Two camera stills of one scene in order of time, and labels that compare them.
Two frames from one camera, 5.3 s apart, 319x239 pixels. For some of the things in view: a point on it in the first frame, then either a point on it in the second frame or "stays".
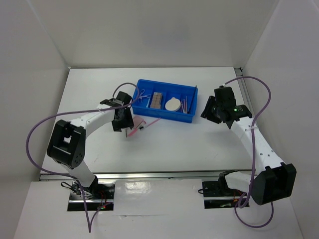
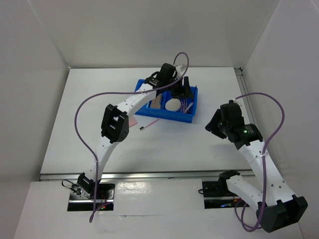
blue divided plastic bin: (165, 101) stays
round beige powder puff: (173, 104) stays
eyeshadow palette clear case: (156, 102) stays
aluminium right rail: (243, 88) stays
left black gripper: (128, 122) → (184, 91)
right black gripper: (207, 112) → (212, 125)
